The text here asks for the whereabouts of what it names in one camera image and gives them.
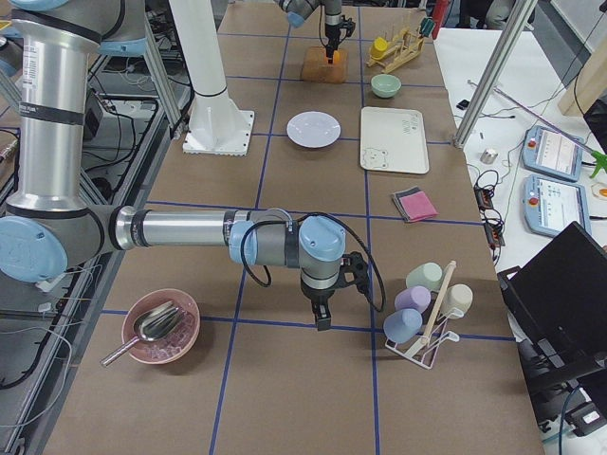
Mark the lower teach pendant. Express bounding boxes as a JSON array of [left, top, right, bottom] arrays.
[[523, 174, 592, 238]]

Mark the white wire cup rack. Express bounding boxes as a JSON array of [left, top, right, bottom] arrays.
[[383, 308, 464, 370]]

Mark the pink cloth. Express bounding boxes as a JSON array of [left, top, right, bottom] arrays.
[[399, 191, 438, 222]]

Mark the black laptop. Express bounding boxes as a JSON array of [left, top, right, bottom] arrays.
[[498, 222, 606, 402]]

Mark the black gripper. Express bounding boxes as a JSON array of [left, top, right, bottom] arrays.
[[301, 251, 368, 331], [323, 14, 355, 59]]

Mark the green bowl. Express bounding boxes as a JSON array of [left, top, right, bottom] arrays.
[[370, 74, 402, 99]]

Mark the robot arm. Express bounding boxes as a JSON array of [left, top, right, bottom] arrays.
[[1, 1, 371, 330], [275, 0, 356, 64]]

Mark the teach pendant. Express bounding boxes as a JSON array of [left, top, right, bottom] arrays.
[[522, 126, 583, 182], [523, 174, 592, 238]]

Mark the wooden drying rack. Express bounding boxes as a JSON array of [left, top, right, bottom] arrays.
[[366, 12, 435, 74]]

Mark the pink bowl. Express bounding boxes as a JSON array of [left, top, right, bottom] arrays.
[[121, 288, 201, 365]]

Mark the purple cup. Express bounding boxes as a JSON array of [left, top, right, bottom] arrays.
[[395, 285, 432, 313]]

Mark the blue cup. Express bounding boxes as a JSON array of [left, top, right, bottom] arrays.
[[383, 308, 423, 344]]

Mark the wooden cutting board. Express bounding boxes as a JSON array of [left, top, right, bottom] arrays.
[[301, 46, 348, 84]]

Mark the yellow mug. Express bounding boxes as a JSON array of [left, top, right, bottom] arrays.
[[369, 36, 389, 60]]

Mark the aluminium frame post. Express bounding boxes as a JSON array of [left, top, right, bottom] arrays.
[[453, 0, 537, 149]]

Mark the white round plate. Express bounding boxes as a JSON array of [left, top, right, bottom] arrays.
[[286, 111, 341, 149]]

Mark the cream bear tray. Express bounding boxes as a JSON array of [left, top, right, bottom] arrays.
[[359, 106, 430, 175]]

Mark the upper teach pendant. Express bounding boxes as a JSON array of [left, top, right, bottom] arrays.
[[522, 126, 583, 182]]

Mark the green cup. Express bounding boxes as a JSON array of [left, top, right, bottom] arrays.
[[405, 262, 443, 292]]

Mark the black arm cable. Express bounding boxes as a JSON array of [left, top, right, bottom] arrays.
[[239, 212, 387, 314]]

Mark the wooden rack handle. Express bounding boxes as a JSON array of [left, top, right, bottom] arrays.
[[420, 261, 457, 347]]

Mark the beige cup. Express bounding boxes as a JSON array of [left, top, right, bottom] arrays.
[[441, 283, 473, 314]]

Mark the metal scoop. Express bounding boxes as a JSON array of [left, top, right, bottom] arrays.
[[100, 301, 184, 367]]

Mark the grey cloth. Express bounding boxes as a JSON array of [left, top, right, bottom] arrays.
[[393, 187, 424, 220]]

